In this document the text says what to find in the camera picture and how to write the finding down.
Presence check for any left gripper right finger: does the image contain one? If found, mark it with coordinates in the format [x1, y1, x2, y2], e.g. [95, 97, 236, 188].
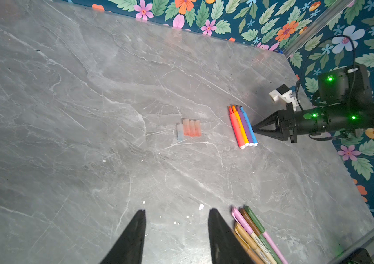
[208, 209, 254, 264]

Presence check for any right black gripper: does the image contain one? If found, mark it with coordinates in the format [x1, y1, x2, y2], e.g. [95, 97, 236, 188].
[252, 103, 298, 143]

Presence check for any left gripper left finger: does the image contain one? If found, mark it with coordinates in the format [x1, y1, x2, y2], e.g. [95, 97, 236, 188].
[100, 210, 146, 264]

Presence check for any blue highlighter pen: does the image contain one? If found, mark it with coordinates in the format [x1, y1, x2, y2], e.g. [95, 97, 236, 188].
[240, 106, 258, 147]

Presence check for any purple highlighter pen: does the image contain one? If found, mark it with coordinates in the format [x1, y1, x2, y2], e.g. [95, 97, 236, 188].
[235, 105, 254, 146]

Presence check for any orange highlighter pen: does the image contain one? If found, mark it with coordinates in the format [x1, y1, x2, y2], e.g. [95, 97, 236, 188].
[232, 105, 249, 147]

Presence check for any dark green pen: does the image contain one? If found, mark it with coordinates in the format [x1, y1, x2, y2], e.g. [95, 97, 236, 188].
[239, 208, 281, 264]

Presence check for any orange pen cap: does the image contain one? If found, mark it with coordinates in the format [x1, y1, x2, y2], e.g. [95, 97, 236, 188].
[189, 120, 196, 137]

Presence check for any red highlighter pen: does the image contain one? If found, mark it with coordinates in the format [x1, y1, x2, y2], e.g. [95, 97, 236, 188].
[228, 107, 246, 149]

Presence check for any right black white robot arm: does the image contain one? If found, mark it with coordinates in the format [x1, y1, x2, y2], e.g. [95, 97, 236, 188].
[252, 64, 374, 143]

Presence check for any brown pen tan cap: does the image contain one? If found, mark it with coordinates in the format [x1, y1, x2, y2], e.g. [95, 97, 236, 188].
[234, 222, 270, 264]

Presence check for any tan brown pen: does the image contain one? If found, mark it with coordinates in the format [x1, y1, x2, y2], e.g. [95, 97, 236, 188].
[234, 232, 264, 264]

